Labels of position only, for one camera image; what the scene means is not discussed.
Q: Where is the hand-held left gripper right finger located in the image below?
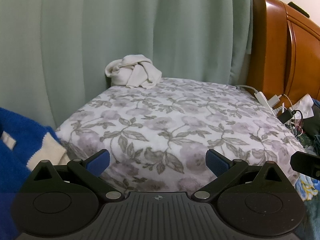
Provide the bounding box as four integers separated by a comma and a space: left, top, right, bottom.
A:
191, 149, 294, 203

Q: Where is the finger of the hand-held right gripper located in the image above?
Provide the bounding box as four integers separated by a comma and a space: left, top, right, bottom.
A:
291, 151, 320, 180

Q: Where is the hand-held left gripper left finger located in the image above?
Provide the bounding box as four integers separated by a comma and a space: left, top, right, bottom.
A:
24, 149, 125, 202

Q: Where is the white ribbed sweater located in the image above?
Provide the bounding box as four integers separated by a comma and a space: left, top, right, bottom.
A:
105, 54, 162, 89

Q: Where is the black power adapter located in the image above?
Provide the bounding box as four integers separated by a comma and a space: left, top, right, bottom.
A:
277, 109, 298, 125

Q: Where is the white charger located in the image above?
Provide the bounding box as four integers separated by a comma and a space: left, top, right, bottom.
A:
269, 94, 282, 109

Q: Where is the white power strip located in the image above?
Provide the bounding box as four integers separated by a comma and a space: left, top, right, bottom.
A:
254, 92, 278, 117

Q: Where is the blue and cream sweater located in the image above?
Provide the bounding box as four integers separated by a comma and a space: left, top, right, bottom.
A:
0, 107, 70, 240

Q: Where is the wooden headboard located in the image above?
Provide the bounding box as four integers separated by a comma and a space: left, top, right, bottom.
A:
246, 0, 320, 105

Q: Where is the green curtain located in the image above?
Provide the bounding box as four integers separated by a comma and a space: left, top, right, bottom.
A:
0, 0, 253, 130

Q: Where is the black remote control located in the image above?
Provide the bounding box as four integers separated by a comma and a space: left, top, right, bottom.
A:
287, 2, 310, 18

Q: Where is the white charging cable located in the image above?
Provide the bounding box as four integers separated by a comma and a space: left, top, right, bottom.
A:
280, 94, 297, 112

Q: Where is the white power strip cord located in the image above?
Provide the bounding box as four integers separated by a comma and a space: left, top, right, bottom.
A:
234, 84, 259, 94

